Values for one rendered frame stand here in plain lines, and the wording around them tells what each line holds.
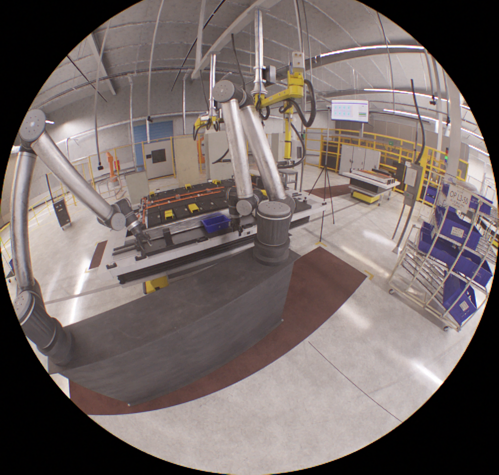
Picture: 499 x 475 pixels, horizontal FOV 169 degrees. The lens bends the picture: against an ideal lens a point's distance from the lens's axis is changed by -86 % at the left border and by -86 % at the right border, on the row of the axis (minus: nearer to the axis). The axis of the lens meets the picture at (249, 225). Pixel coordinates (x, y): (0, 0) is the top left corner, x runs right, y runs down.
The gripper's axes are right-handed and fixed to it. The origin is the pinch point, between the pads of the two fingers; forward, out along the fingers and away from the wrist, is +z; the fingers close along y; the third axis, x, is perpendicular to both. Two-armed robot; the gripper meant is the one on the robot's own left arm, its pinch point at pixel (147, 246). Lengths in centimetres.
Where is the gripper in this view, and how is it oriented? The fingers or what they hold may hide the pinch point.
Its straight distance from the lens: 128.8
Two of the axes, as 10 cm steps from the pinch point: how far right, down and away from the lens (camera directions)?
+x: -0.6, -3.0, 9.5
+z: 4.7, 8.3, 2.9
